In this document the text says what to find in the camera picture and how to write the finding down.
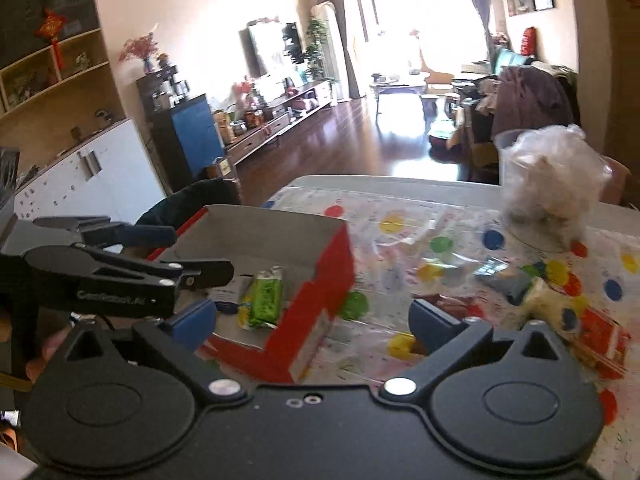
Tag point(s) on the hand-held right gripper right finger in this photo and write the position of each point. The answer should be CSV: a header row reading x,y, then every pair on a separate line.
x,y
430,322

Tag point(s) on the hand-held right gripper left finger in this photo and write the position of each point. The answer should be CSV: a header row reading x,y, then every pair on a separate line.
x,y
195,322

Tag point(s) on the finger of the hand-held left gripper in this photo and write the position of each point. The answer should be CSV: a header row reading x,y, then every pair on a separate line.
x,y
210,272
150,235

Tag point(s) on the white snack packet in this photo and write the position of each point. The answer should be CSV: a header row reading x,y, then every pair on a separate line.
x,y
232,292

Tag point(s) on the brown orange snack packet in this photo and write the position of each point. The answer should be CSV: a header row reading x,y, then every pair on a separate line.
x,y
455,305

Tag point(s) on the bright green snack packet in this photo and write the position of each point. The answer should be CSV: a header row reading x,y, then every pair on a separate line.
x,y
262,297

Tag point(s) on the blue-grey snack packet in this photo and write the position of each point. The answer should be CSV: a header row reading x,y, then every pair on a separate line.
x,y
512,285

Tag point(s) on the red cardboard box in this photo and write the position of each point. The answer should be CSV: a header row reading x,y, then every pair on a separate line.
x,y
330,280

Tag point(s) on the pale yellow snack packet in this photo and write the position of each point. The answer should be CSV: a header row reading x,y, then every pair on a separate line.
x,y
545,305

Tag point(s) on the red checked snack packet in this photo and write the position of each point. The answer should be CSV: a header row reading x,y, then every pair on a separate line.
x,y
600,335

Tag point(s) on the person's left hand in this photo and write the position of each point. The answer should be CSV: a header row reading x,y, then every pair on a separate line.
x,y
50,350

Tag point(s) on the wooden chair with black jacket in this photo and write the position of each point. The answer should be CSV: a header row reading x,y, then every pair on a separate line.
x,y
185,205

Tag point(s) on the white cabinet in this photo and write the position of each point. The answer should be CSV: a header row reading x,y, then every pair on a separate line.
x,y
100,180

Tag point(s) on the polka dot tablecloth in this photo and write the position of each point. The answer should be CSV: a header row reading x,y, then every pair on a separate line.
x,y
360,355

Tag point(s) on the dark cabinet with blue panel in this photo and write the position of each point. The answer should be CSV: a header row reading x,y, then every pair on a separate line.
x,y
195,135

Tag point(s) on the coffee machine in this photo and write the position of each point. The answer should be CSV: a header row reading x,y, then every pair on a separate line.
x,y
167,87

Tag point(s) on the red flowers in pot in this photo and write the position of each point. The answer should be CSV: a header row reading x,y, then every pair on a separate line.
x,y
245,92

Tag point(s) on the wooden television cabinet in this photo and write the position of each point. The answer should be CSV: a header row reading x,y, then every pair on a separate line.
x,y
280,115

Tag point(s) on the wooden shelf unit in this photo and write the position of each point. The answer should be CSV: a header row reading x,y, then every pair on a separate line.
x,y
50,85

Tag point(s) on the dark floor cushion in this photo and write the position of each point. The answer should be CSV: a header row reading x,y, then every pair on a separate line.
x,y
442,141

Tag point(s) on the clear plastic container with bags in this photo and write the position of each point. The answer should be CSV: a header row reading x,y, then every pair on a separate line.
x,y
550,185

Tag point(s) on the pink flowers in vase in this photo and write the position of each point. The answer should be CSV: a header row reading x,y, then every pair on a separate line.
x,y
140,50

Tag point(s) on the television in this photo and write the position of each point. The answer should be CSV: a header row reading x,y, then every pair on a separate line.
x,y
270,50

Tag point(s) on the red knot ornament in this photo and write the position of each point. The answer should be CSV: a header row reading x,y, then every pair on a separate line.
x,y
52,30

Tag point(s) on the brown chair back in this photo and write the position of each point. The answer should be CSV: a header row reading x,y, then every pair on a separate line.
x,y
617,180

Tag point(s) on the coffee table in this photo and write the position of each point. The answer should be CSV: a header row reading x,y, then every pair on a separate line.
x,y
400,85

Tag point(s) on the grey purple clothes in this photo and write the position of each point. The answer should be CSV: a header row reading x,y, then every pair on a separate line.
x,y
530,97

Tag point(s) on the green potted plant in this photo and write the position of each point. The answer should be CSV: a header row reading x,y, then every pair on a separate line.
x,y
315,45

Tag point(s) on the white standing air conditioner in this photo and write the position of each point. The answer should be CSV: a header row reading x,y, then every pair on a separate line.
x,y
332,50

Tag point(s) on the brown curtain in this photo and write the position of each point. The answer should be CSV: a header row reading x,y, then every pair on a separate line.
x,y
345,35

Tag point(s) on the grey curtain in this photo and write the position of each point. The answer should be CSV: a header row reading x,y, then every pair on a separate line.
x,y
477,5

